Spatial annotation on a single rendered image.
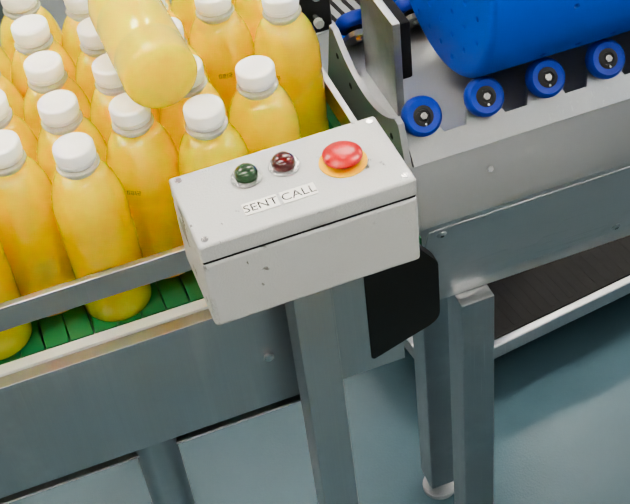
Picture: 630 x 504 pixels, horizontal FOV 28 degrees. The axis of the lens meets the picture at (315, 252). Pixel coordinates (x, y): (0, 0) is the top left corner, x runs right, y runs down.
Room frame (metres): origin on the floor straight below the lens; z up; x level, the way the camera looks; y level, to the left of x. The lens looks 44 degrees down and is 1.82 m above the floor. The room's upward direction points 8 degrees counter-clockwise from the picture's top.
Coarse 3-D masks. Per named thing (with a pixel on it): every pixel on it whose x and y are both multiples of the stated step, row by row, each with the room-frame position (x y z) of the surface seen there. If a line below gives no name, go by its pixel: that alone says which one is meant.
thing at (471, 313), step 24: (480, 288) 1.12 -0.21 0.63; (456, 312) 1.11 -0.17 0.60; (480, 312) 1.10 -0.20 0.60; (456, 336) 1.11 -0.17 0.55; (480, 336) 1.10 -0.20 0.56; (456, 360) 1.11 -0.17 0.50; (480, 360) 1.10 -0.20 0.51; (456, 384) 1.12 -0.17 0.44; (480, 384) 1.10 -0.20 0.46; (456, 408) 1.12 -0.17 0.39; (480, 408) 1.10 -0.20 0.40; (456, 432) 1.12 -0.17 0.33; (480, 432) 1.10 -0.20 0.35; (456, 456) 1.12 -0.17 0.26; (480, 456) 1.10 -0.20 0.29; (456, 480) 1.13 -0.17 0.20; (480, 480) 1.10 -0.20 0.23
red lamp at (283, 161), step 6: (276, 156) 0.86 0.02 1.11; (282, 156) 0.86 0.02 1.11; (288, 156) 0.86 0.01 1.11; (276, 162) 0.85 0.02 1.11; (282, 162) 0.85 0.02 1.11; (288, 162) 0.85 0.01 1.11; (294, 162) 0.86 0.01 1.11; (276, 168) 0.85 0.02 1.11; (282, 168) 0.85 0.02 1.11; (288, 168) 0.85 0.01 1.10
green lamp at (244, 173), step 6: (240, 168) 0.85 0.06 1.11; (246, 168) 0.85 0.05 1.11; (252, 168) 0.85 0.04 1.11; (234, 174) 0.85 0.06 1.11; (240, 174) 0.84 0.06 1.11; (246, 174) 0.84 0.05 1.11; (252, 174) 0.84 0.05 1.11; (258, 174) 0.85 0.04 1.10; (240, 180) 0.84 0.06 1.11; (246, 180) 0.84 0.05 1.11; (252, 180) 0.84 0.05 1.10
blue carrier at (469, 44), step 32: (416, 0) 1.25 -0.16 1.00; (448, 0) 1.16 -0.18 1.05; (480, 0) 1.08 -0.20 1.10; (512, 0) 1.06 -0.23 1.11; (544, 0) 1.07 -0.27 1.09; (576, 0) 1.08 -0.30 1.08; (608, 0) 1.09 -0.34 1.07; (448, 32) 1.16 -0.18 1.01; (480, 32) 1.08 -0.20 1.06; (512, 32) 1.06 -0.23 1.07; (544, 32) 1.07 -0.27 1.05; (576, 32) 1.09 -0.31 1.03; (608, 32) 1.12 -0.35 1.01; (448, 64) 1.16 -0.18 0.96; (480, 64) 1.08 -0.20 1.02; (512, 64) 1.09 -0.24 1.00
